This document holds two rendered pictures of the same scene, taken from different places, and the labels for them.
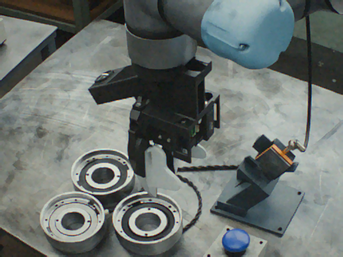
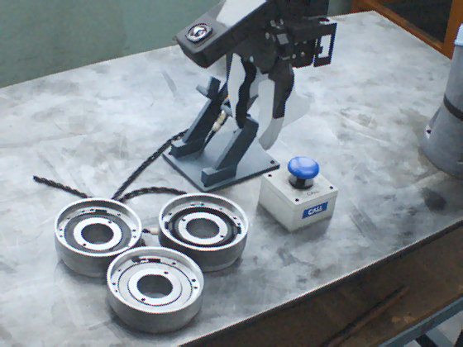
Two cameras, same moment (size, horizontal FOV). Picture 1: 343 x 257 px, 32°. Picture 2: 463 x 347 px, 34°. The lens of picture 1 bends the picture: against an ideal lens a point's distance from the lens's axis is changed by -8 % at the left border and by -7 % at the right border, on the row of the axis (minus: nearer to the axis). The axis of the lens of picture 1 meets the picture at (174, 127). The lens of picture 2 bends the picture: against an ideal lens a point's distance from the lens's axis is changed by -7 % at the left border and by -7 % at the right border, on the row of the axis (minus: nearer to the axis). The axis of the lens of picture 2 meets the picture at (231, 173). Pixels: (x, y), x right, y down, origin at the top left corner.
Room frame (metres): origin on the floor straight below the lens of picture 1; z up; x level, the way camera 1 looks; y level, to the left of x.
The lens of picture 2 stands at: (0.36, 0.74, 1.43)
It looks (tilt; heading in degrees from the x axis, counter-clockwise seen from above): 35 degrees down; 287
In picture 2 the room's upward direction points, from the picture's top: 7 degrees clockwise
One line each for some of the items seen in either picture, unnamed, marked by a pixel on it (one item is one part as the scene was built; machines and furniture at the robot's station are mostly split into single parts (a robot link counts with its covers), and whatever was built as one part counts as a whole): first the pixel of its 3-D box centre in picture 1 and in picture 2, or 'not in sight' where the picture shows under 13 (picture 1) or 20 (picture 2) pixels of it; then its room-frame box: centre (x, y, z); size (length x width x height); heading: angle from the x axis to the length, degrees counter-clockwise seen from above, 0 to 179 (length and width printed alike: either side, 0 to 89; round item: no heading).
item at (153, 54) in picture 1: (163, 37); not in sight; (0.56, 0.01, 1.18); 0.08 x 0.08 x 0.05
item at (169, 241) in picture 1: (148, 225); (202, 233); (0.60, 0.05, 0.82); 0.10 x 0.10 x 0.04
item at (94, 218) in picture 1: (74, 224); (154, 292); (0.61, 0.17, 0.82); 0.08 x 0.08 x 0.02
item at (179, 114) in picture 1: (171, 98); (285, 12); (0.56, 0.00, 1.10); 0.09 x 0.08 x 0.12; 56
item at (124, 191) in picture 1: (103, 179); (97, 239); (0.71, 0.12, 0.82); 0.10 x 0.10 x 0.04
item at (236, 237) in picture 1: (235, 247); (301, 178); (0.53, -0.08, 0.85); 0.04 x 0.04 x 0.05
